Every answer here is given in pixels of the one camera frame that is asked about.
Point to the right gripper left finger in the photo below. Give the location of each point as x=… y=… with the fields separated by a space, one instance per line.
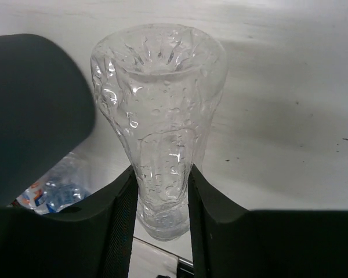
x=91 y=238

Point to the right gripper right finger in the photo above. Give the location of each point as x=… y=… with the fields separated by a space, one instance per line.
x=228 y=240

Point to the clear bottle white orange label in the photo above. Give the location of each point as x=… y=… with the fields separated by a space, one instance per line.
x=35 y=198

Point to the clear unlabelled plastic bottle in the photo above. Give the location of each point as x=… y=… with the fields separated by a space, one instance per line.
x=159 y=85

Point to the dark grey plastic bin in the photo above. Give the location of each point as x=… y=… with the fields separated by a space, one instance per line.
x=46 y=110

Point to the clear bottle blue label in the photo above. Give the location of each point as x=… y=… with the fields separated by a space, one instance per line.
x=67 y=183

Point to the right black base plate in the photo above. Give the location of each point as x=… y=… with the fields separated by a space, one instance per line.
x=178 y=268

